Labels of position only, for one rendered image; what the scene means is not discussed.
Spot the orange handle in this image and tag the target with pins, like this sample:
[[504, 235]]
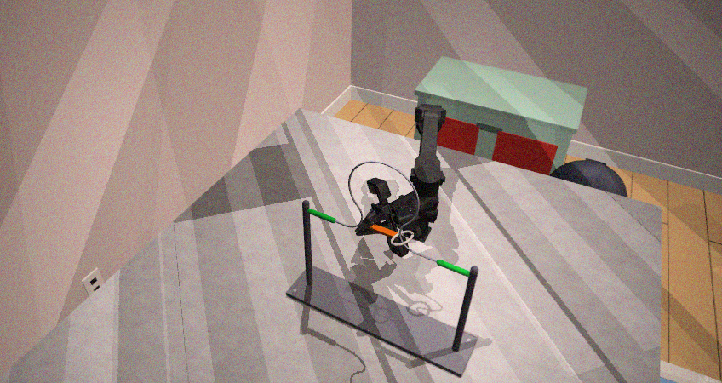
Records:
[[391, 234]]

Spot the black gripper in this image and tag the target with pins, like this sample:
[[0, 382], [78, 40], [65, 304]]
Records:
[[384, 211]]

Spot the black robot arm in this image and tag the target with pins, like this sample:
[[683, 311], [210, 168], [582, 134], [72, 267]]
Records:
[[426, 175]]

